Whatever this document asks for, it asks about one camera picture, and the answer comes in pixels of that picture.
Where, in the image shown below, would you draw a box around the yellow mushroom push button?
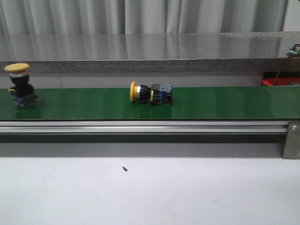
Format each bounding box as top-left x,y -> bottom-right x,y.
5,63 -> 38,109
130,82 -> 173,105

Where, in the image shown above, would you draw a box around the grey stone counter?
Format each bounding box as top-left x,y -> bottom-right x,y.
0,31 -> 300,74

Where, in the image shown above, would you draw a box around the green conveyor belt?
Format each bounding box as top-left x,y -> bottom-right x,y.
0,86 -> 300,120

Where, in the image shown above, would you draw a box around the red bin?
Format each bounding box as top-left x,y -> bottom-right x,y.
262,72 -> 300,86

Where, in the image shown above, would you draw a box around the green circuit board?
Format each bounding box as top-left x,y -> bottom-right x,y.
287,46 -> 300,57

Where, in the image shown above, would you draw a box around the grey curtain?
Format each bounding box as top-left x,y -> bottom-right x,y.
0,0 -> 287,35

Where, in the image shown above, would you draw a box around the aluminium conveyor rail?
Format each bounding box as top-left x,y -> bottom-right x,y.
0,120 -> 289,133

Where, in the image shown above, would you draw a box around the steel conveyor bracket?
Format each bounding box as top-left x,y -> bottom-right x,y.
282,121 -> 300,159

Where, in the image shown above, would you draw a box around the red and black wires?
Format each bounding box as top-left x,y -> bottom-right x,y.
274,44 -> 300,87

